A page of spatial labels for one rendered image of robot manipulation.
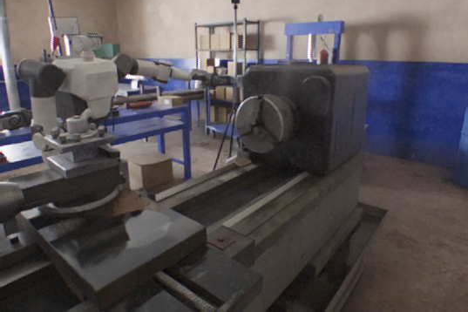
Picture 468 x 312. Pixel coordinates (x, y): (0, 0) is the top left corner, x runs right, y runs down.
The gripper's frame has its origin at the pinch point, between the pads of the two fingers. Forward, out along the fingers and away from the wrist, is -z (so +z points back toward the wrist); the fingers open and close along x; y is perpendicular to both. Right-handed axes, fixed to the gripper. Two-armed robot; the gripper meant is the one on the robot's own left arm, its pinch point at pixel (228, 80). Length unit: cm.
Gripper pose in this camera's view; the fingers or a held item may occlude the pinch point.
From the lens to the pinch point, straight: 180.4
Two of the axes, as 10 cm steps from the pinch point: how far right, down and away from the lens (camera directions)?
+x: -6.3, 2.0, -7.5
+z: -7.7, -1.6, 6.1
